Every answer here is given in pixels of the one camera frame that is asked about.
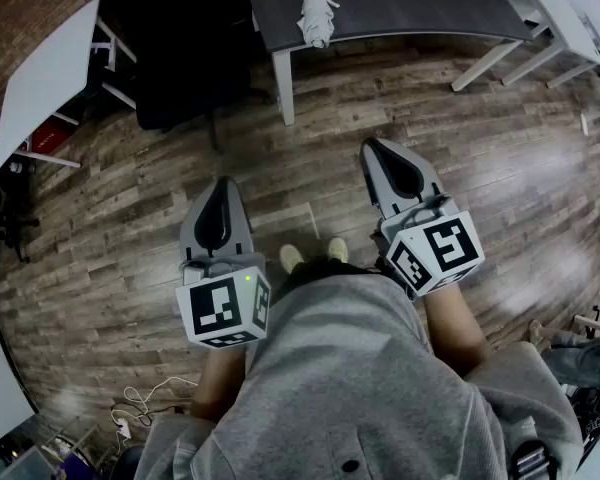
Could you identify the person's beige shoe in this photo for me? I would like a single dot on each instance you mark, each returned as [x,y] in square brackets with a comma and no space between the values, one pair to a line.
[291,258]
[338,249]

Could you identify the dark wooden table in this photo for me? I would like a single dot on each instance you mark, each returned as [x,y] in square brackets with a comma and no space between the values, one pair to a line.
[405,3]

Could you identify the person's grey sweatshirt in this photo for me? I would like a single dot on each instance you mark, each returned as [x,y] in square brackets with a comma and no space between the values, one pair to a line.
[350,378]

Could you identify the black chair base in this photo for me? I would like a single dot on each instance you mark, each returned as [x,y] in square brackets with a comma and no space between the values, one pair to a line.
[10,218]

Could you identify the white umbrella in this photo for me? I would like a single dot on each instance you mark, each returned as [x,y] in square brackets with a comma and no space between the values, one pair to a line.
[317,18]

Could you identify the white desk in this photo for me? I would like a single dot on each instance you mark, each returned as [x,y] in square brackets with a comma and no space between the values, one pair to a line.
[555,13]
[0,368]
[45,83]

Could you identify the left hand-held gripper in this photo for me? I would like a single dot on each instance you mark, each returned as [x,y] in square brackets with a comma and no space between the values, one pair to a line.
[215,308]

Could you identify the white power strip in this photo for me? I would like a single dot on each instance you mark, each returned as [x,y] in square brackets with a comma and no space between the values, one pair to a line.
[124,428]

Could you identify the black office chair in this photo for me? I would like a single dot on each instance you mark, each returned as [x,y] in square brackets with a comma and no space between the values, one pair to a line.
[180,58]

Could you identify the red box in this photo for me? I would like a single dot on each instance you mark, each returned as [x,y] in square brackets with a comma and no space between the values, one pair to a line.
[52,139]

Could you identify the person's left beige shoe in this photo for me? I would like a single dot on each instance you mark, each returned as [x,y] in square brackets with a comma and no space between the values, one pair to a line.
[291,258]

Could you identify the person's black trousers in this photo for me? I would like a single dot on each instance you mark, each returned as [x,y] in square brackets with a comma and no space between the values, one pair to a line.
[330,270]

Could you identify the person's left forearm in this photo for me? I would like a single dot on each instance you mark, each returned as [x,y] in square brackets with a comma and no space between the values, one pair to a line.
[225,383]

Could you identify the person's right forearm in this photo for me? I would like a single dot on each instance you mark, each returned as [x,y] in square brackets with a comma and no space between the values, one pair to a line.
[455,333]

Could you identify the person's right beige shoe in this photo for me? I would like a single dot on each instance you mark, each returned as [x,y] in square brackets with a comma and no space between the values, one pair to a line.
[338,249]

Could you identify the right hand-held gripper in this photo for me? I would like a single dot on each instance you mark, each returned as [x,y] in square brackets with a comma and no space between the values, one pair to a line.
[450,248]

